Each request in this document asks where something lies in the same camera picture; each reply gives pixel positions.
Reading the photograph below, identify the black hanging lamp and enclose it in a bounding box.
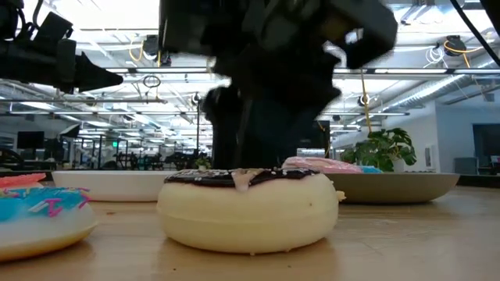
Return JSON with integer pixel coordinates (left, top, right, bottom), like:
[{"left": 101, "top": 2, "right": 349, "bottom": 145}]
[{"left": 58, "top": 123, "right": 81, "bottom": 139}]

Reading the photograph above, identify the large chocolate iced donut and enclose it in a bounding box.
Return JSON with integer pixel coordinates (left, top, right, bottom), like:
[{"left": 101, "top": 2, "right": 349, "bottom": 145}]
[{"left": 156, "top": 167, "right": 347, "bottom": 255}]

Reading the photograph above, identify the yellow hanging cable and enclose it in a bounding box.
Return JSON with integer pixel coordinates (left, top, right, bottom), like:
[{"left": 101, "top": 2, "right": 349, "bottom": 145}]
[{"left": 358, "top": 68, "right": 373, "bottom": 133}]

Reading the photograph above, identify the small green plant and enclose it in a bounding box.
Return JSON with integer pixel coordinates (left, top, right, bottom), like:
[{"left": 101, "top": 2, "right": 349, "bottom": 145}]
[{"left": 194, "top": 155, "right": 213, "bottom": 171}]

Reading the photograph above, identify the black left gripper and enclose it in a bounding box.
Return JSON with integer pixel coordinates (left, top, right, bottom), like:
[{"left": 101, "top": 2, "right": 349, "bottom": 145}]
[{"left": 0, "top": 37, "right": 124, "bottom": 94}]

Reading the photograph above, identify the grey cabinet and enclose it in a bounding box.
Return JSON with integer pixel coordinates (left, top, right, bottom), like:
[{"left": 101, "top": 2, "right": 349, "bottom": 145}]
[{"left": 453, "top": 157, "right": 479, "bottom": 176}]

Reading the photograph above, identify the grey round plate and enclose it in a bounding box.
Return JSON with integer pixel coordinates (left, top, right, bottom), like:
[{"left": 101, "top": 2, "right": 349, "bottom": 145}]
[{"left": 323, "top": 173, "right": 461, "bottom": 205}]

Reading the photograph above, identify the white round plate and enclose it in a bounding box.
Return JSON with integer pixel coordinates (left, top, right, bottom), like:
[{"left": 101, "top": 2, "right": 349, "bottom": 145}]
[{"left": 52, "top": 170, "right": 177, "bottom": 203}]

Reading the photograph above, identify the black ceiling cable reel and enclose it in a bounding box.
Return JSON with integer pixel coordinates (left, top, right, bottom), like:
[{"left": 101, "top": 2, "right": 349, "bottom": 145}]
[
  {"left": 442, "top": 34, "right": 485, "bottom": 69},
  {"left": 128, "top": 34, "right": 173, "bottom": 68}
]

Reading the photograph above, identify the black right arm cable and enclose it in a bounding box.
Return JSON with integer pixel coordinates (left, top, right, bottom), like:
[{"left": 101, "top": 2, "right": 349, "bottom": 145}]
[{"left": 448, "top": 0, "right": 500, "bottom": 68}]

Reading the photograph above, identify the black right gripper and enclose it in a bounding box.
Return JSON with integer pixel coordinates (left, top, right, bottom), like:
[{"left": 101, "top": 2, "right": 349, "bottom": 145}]
[{"left": 158, "top": 0, "right": 399, "bottom": 170}]

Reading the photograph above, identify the green potted plant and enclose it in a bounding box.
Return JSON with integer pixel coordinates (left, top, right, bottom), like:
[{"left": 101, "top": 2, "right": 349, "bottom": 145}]
[{"left": 339, "top": 127, "right": 417, "bottom": 173}]

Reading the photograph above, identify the hanging black wire loop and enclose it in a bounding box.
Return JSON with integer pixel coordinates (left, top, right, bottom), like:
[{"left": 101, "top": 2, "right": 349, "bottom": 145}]
[{"left": 142, "top": 74, "right": 162, "bottom": 89}]

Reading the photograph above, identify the small red iced donut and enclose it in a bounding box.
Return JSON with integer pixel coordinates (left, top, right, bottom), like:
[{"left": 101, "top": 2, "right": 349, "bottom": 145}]
[{"left": 0, "top": 173, "right": 47, "bottom": 190}]

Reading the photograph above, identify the silver ventilation duct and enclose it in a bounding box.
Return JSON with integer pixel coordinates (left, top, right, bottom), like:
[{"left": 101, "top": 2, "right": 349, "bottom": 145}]
[{"left": 380, "top": 58, "right": 500, "bottom": 115}]

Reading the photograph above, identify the small blue sprinkled donut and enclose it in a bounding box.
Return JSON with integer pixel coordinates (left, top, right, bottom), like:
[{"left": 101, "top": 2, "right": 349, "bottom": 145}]
[{"left": 0, "top": 186, "right": 98, "bottom": 263}]

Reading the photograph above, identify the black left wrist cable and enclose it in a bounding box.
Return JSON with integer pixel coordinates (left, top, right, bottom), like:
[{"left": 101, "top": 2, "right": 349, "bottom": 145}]
[{"left": 30, "top": 0, "right": 45, "bottom": 27}]

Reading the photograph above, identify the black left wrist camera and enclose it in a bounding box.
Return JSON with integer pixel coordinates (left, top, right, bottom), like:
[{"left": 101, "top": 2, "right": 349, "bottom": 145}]
[{"left": 27, "top": 10, "right": 75, "bottom": 42}]

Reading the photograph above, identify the dark wall screen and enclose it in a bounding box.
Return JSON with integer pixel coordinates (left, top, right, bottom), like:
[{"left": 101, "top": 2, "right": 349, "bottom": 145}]
[{"left": 472, "top": 123, "right": 500, "bottom": 158}]

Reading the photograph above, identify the black wall monitor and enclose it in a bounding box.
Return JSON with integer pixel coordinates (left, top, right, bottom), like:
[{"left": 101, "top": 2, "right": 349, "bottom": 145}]
[{"left": 16, "top": 131, "right": 45, "bottom": 150}]

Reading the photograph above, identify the large pink iced donut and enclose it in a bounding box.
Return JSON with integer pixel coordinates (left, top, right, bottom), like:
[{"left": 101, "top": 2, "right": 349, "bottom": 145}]
[{"left": 281, "top": 156, "right": 364, "bottom": 175}]

